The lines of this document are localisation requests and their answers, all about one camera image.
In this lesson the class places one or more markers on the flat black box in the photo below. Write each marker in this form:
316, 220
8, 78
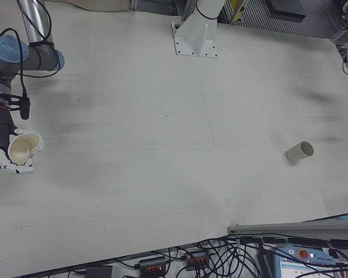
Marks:
99, 272

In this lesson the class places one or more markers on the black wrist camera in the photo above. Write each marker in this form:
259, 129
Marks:
24, 108

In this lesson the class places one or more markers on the black box with orange buttons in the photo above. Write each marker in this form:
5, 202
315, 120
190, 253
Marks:
196, 258
152, 265

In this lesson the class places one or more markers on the aluminium profile post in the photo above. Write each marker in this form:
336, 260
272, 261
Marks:
293, 227

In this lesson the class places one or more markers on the long black bar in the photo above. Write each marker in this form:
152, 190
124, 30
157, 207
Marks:
295, 241

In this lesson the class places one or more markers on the black square panel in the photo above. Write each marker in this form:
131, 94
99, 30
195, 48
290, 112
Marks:
287, 7

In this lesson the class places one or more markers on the white cups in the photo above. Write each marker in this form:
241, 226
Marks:
18, 150

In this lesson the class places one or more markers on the white pedestal base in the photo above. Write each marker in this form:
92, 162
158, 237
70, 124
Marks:
195, 34

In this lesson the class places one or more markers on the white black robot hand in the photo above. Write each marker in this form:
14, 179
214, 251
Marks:
1, 127

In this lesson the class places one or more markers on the beige paper cup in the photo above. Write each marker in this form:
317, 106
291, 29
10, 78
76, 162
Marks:
300, 151

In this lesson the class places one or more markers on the beige cloth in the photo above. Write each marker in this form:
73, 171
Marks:
98, 4

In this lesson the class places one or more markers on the teach pendant with red button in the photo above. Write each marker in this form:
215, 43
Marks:
307, 260

